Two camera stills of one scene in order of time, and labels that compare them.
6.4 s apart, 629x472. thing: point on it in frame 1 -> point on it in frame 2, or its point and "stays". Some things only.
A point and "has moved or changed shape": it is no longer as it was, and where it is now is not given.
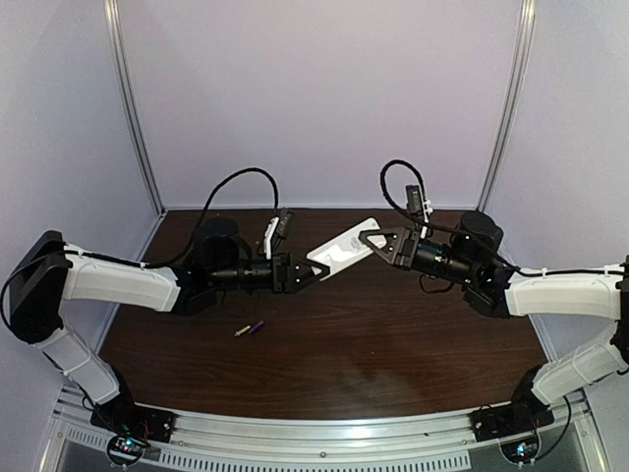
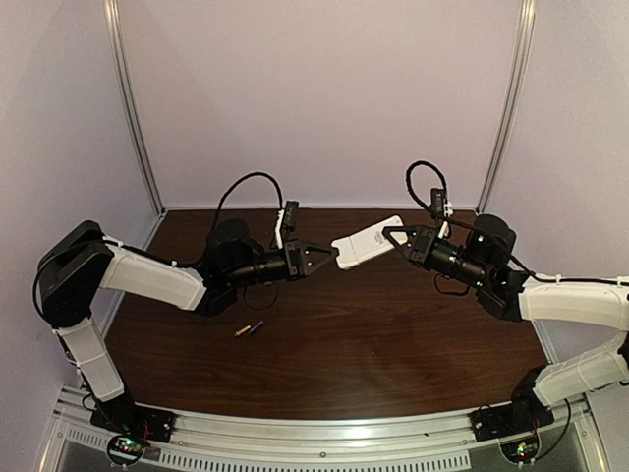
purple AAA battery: x=257 y=326 stays
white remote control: x=347 y=248 has moved or changed shape
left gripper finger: x=304 y=272 -> x=314 y=257
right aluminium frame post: x=521 y=65 stays
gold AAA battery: x=237 y=333 stays
